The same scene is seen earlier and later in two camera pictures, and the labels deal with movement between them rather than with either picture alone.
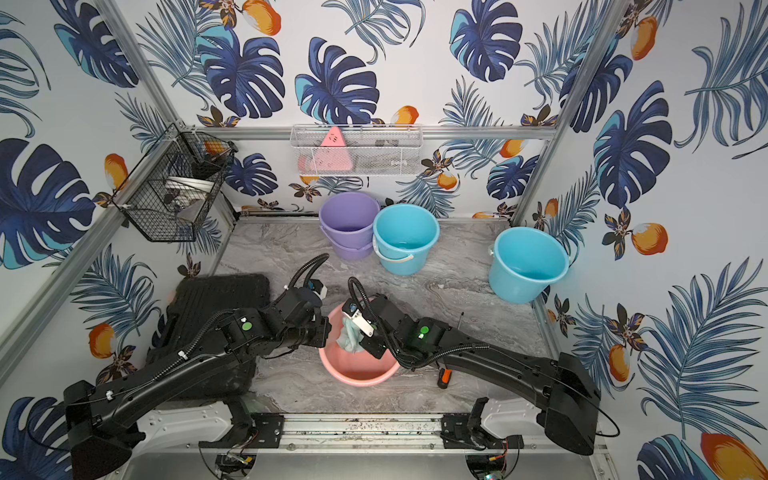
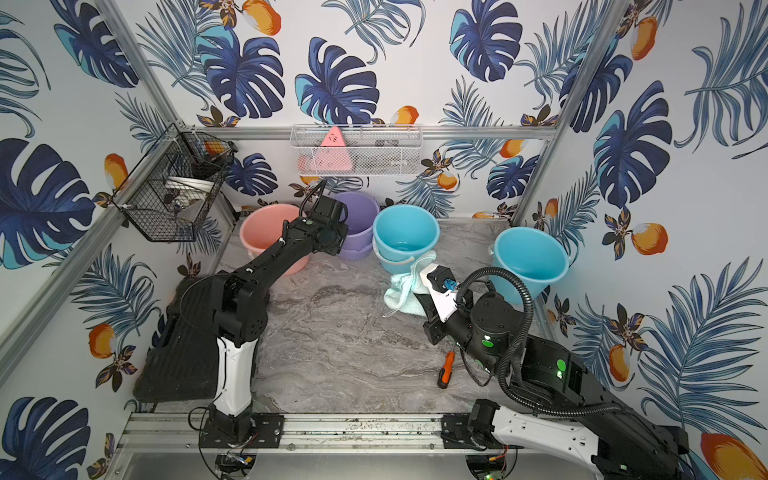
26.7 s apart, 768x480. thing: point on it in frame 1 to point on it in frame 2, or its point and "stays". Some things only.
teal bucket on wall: x=524 y=261 stays
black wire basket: x=179 y=184 stays
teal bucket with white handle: x=403 y=236 stays
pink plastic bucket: x=358 y=369 to x=263 y=225
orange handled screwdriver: x=445 y=374 stays
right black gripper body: x=375 y=346 to x=459 y=331
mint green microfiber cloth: x=351 y=337 to x=400 y=294
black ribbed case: x=197 y=303 stays
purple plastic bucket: x=346 y=221 stays
